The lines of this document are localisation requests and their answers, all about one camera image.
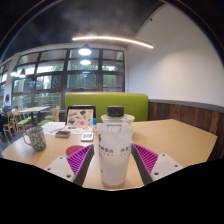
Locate flat round red coaster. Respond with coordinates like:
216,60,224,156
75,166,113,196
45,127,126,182
65,144,85,157

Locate group of wooden green-seated chairs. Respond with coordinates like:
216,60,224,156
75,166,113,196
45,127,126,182
2,105,62,134

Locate wooden dining table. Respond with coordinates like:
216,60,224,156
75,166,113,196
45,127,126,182
18,105,51,126

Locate dark-framed window front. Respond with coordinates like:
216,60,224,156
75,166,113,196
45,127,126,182
0,48,126,111

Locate clear plastic water bottle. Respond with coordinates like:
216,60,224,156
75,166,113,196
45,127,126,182
97,105,134,187

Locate white paper sheets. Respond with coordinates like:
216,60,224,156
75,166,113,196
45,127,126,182
41,121,98,135

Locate sticker-covered laptop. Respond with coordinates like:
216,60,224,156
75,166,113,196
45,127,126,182
65,105,97,129

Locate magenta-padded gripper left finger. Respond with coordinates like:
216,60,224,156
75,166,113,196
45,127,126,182
44,143,95,187

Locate person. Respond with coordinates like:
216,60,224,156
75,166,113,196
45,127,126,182
0,93,13,134

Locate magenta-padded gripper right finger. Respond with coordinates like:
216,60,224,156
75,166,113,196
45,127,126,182
130,143,184,186

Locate long curved ceiling light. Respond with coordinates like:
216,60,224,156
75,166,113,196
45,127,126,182
71,35,155,50

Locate speckled ceramic mug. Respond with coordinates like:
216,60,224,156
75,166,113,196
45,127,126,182
22,126,47,152

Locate green upholstered bench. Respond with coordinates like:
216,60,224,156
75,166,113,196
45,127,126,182
64,92,149,123

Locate group of pendant lamps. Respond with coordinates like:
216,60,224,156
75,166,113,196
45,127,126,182
9,44,93,79

